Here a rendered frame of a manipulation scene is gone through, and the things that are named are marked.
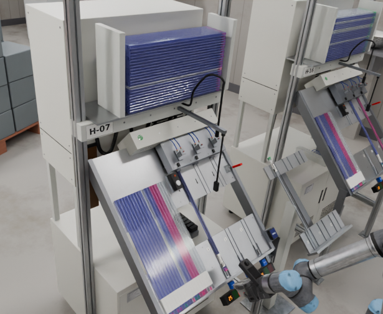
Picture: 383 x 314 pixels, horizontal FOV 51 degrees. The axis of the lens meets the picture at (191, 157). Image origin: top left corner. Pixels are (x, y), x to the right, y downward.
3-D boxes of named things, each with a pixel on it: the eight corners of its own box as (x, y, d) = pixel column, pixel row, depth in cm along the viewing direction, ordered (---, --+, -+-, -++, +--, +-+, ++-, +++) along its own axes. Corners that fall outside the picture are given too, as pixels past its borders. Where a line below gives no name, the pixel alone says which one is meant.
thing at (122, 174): (230, 183, 205) (236, 180, 201) (120, 236, 164) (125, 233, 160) (201, 125, 208) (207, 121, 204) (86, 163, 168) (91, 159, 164)
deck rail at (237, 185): (266, 250, 202) (275, 248, 197) (264, 252, 201) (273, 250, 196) (203, 124, 210) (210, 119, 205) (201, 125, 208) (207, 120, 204)
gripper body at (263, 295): (248, 303, 167) (267, 300, 157) (238, 283, 168) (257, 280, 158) (260, 293, 172) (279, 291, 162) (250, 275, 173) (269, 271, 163)
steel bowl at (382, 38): (394, 47, 414) (398, 34, 407) (383, 53, 388) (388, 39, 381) (358, 40, 433) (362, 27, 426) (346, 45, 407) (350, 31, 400)
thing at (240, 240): (266, 249, 199) (271, 248, 196) (162, 321, 158) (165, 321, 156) (249, 214, 201) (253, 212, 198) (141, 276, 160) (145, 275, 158)
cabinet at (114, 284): (213, 306, 252) (225, 230, 221) (118, 376, 209) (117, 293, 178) (149, 248, 292) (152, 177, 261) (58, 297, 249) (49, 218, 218)
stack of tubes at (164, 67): (219, 90, 189) (226, 32, 176) (129, 114, 158) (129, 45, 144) (201, 82, 197) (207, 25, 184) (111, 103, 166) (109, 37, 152)
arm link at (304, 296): (319, 288, 160) (301, 270, 158) (321, 310, 150) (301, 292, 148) (304, 296, 164) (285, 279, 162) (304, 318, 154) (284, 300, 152)
